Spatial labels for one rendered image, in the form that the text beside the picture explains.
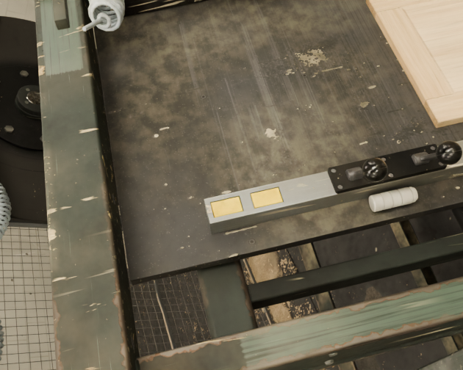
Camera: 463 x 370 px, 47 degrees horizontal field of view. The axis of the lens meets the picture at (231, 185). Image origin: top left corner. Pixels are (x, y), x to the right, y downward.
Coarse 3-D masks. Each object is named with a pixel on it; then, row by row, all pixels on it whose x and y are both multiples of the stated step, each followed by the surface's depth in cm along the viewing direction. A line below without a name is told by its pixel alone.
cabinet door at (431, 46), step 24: (384, 0) 119; (408, 0) 119; (432, 0) 118; (456, 0) 118; (384, 24) 115; (408, 24) 115; (432, 24) 115; (456, 24) 114; (408, 48) 111; (432, 48) 111; (456, 48) 111; (408, 72) 108; (432, 72) 107; (456, 72) 107; (432, 96) 104; (456, 96) 104; (432, 120) 103; (456, 120) 102
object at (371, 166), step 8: (368, 160) 81; (376, 160) 80; (352, 168) 92; (360, 168) 91; (368, 168) 80; (376, 168) 80; (384, 168) 80; (352, 176) 91; (360, 176) 91; (368, 176) 80; (376, 176) 80; (384, 176) 80
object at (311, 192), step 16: (304, 176) 93; (320, 176) 93; (416, 176) 92; (432, 176) 94; (448, 176) 95; (240, 192) 92; (288, 192) 92; (304, 192) 91; (320, 192) 91; (352, 192) 92; (368, 192) 93; (208, 208) 91; (256, 208) 90; (272, 208) 90; (288, 208) 91; (304, 208) 93; (224, 224) 91; (240, 224) 92
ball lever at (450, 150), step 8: (440, 144) 82; (448, 144) 81; (456, 144) 81; (424, 152) 92; (440, 152) 81; (448, 152) 81; (456, 152) 81; (416, 160) 92; (424, 160) 90; (440, 160) 82; (448, 160) 81; (456, 160) 81
